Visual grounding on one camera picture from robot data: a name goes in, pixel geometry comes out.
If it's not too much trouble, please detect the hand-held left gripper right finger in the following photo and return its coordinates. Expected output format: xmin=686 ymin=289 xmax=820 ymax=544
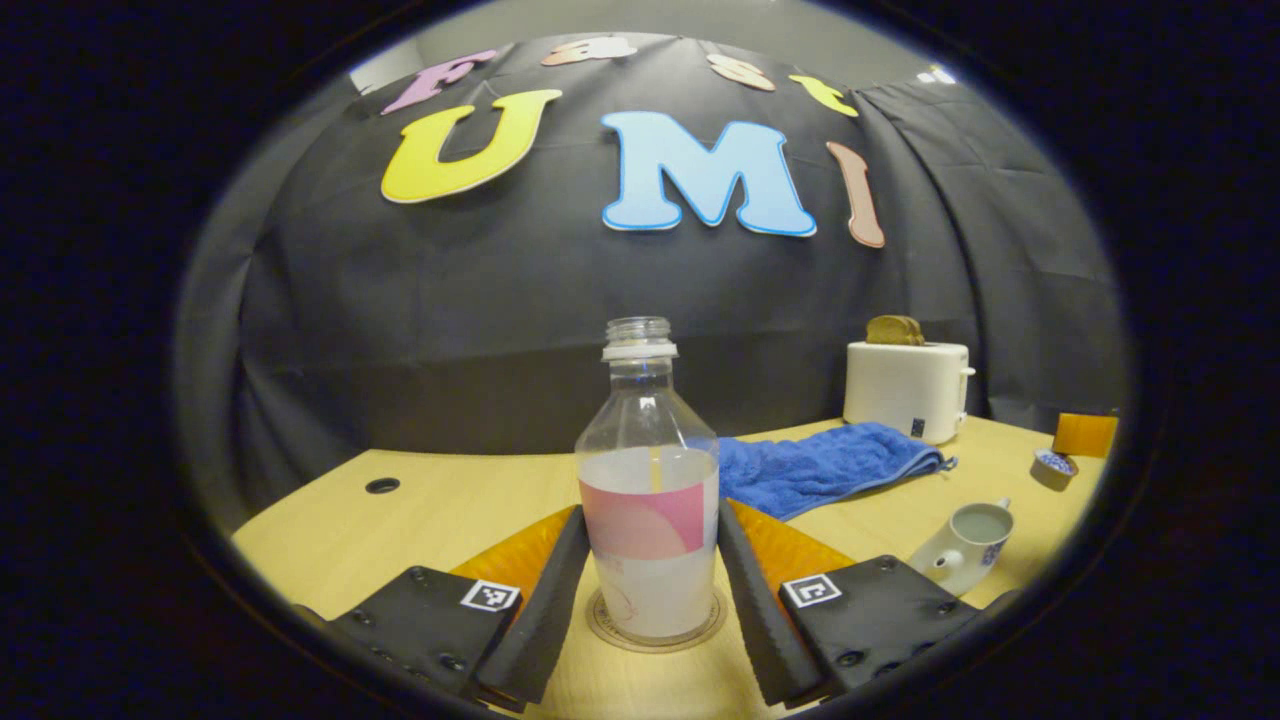
xmin=717 ymin=498 xmax=1001 ymax=709

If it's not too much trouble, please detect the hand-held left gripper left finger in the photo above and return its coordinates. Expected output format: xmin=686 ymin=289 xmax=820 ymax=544
xmin=295 ymin=505 xmax=592 ymax=713

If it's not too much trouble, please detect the white blue teacup lid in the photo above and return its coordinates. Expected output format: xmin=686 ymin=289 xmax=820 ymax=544
xmin=1030 ymin=448 xmax=1081 ymax=492

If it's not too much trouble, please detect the round brown coaster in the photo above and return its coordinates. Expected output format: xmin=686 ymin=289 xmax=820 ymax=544
xmin=585 ymin=585 xmax=729 ymax=654

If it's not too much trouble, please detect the clear plastic water bottle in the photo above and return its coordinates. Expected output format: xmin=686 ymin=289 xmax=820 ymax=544
xmin=575 ymin=317 xmax=721 ymax=643

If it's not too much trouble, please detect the blue towel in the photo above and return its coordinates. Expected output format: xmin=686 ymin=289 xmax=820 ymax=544
xmin=715 ymin=421 xmax=958 ymax=522

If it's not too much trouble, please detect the white toaster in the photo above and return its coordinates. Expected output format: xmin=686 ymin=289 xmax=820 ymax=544
xmin=843 ymin=340 xmax=976 ymax=446

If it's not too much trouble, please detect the black backdrop cloth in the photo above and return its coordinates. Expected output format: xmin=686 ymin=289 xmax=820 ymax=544
xmin=175 ymin=35 xmax=1131 ymax=531

